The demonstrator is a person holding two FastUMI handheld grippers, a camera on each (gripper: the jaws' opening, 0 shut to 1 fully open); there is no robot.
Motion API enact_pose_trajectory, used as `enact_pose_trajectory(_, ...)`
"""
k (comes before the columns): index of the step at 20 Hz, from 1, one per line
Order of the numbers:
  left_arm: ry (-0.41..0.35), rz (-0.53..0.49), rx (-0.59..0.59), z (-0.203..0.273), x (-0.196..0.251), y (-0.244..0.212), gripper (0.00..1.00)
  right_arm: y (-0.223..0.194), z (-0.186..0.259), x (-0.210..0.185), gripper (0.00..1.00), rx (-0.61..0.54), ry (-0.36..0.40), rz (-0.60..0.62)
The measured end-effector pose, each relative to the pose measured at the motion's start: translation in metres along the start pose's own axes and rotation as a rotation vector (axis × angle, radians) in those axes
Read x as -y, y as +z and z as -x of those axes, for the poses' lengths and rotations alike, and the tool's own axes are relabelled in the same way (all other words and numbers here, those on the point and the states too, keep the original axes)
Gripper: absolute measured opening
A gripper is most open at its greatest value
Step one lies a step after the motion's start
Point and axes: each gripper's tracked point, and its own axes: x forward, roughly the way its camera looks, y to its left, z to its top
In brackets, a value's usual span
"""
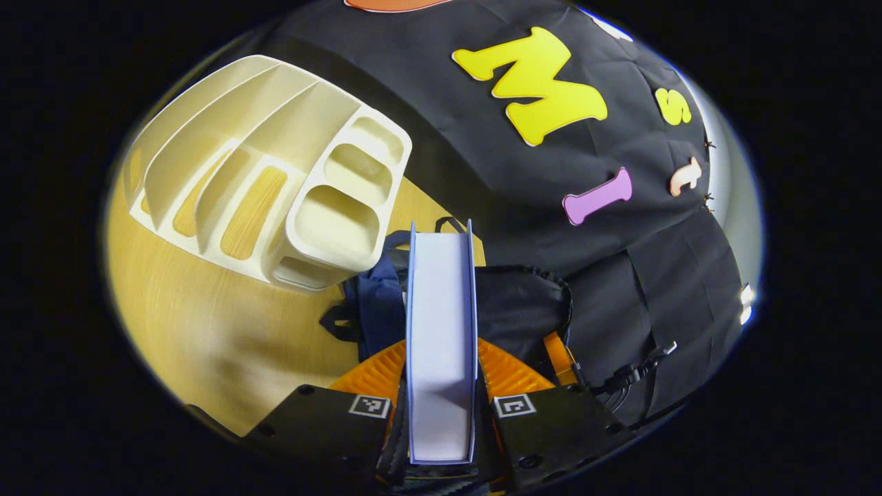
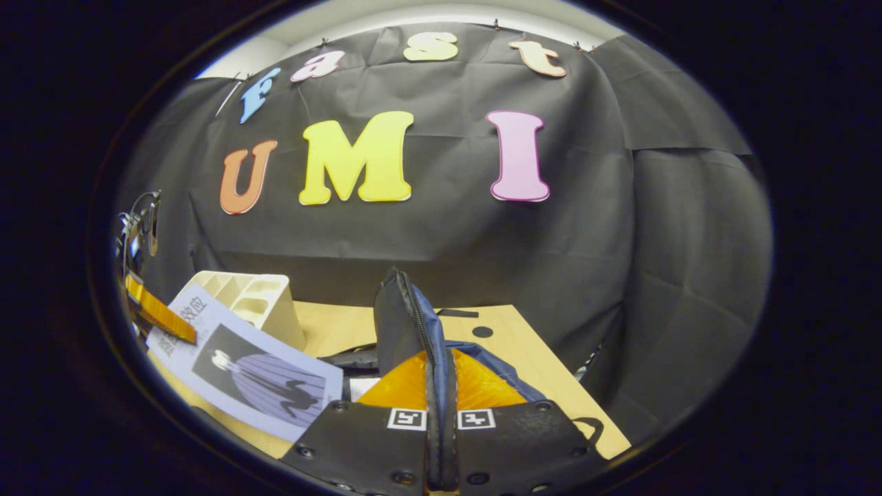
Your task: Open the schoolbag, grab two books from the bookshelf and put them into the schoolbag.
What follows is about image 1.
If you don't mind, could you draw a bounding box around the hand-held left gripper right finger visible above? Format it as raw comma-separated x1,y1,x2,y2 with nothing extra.
475,336,636,493

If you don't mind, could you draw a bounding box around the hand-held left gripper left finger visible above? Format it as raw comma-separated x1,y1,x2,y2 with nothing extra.
243,339,409,484

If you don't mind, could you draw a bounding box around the blue schoolbag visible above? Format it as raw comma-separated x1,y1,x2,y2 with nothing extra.
320,217,679,414

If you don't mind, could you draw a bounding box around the blue-grey book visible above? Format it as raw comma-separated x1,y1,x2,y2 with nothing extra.
405,220,478,466

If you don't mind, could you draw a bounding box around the white plastic bookshelf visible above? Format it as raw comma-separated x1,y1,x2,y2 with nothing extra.
124,55,413,293

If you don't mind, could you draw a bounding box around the black backdrop cloth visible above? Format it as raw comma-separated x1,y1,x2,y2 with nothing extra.
255,0,748,421

